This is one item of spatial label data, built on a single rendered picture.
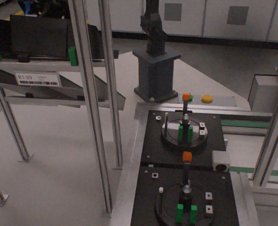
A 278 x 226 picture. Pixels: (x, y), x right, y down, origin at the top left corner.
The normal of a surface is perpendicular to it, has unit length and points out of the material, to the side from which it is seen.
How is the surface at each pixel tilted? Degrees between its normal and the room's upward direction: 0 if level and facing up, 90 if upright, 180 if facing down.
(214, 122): 0
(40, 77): 90
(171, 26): 90
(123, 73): 0
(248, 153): 0
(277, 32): 90
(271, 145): 90
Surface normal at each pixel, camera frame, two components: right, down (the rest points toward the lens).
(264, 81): -0.03, -0.80
